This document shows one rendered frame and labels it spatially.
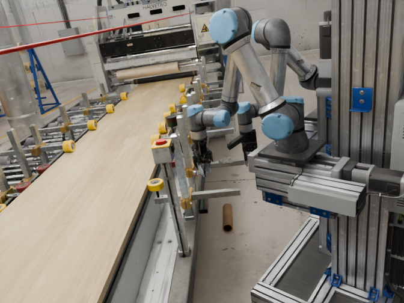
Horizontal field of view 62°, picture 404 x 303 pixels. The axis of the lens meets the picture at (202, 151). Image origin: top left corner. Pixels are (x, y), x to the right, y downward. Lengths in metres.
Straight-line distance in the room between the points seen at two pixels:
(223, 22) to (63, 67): 11.34
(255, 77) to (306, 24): 9.33
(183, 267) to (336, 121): 0.90
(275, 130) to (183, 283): 0.69
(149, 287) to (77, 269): 0.37
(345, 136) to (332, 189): 0.30
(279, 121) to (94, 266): 0.84
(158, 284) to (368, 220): 1.00
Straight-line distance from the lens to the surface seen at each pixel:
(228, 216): 2.80
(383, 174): 1.43
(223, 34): 1.29
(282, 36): 1.65
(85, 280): 1.24
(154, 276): 1.58
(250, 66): 1.30
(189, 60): 4.35
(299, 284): 2.04
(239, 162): 1.87
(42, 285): 1.31
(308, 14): 10.59
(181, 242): 1.46
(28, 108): 5.71
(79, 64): 12.17
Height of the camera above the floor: 1.65
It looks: 23 degrees down
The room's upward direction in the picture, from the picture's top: 9 degrees counter-clockwise
